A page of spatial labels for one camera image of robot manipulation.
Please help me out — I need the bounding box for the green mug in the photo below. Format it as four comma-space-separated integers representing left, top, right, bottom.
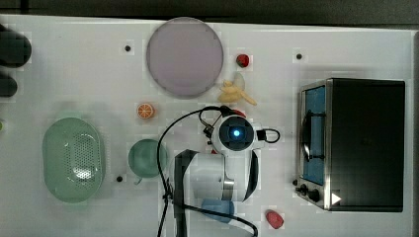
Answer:
128, 139, 168, 183

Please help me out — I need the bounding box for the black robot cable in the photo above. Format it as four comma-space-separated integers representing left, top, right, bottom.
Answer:
155, 106, 259, 237

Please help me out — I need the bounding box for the black toaster oven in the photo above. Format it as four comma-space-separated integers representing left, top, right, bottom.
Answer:
293, 78, 405, 212

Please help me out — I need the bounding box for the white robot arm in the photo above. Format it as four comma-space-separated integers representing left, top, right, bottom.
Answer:
170, 115, 266, 237

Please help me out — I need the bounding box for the yellow felt banana toy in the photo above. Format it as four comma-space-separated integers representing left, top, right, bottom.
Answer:
217, 72, 257, 106

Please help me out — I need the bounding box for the blue cup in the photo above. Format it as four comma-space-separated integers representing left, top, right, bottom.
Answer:
202, 198, 234, 223

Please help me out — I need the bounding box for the black cylinder object upper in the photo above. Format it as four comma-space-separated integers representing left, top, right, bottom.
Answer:
0, 25, 32, 68

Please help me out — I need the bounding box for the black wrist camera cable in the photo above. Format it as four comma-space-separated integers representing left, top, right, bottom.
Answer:
256, 127, 282, 144

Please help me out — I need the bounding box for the red felt strawberry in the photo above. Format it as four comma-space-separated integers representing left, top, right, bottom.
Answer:
266, 210, 284, 229

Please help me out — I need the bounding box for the green perforated basket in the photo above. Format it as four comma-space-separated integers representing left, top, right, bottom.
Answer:
42, 118, 106, 203

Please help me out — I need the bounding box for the orange slice toy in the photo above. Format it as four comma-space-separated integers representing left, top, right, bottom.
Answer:
136, 103, 155, 119

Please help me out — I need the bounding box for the black cylinder object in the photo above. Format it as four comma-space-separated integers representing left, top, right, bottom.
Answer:
0, 25, 32, 68
0, 73, 18, 98

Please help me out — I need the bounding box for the black cylinder object lower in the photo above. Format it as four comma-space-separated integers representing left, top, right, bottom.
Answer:
0, 73, 18, 98

